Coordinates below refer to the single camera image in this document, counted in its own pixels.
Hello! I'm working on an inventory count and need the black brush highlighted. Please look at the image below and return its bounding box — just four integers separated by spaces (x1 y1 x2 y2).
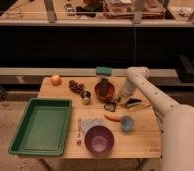
100 78 108 97

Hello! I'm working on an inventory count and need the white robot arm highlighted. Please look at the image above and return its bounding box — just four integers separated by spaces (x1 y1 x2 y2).
119 67 194 171

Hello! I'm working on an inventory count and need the red bowl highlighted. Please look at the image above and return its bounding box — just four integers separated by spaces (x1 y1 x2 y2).
94 83 115 102

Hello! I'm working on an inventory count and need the small blue bowl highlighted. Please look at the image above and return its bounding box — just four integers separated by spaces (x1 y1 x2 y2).
121 116 134 132

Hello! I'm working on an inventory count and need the purple bowl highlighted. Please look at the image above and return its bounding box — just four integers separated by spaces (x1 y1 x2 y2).
84 125 114 157

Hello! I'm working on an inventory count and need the small metal cup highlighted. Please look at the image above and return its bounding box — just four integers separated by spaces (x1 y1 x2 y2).
81 91 91 105

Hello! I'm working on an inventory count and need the green sponge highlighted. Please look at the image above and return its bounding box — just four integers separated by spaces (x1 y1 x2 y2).
96 67 112 76

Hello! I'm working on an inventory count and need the bunch of dark grapes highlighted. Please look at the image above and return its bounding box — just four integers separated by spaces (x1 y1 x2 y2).
69 80 85 94

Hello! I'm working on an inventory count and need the small black box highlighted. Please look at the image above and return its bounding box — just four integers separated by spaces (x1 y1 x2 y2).
104 102 117 112

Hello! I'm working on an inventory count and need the orange carrot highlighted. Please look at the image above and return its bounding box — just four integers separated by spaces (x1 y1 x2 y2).
104 115 121 122

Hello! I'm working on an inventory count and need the light blue cloth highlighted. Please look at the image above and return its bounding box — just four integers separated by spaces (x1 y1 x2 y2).
81 118 104 134

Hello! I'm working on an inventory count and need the orange fruit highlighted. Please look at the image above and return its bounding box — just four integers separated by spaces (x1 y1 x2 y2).
51 75 62 86

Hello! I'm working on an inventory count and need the yellow black sponge wedge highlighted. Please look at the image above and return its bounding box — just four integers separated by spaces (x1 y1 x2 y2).
125 98 150 111

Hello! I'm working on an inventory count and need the silver fork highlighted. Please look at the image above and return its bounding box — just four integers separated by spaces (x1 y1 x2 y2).
77 118 82 145

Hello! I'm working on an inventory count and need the green plastic tray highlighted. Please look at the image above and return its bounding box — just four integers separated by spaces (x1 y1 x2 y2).
8 98 72 156

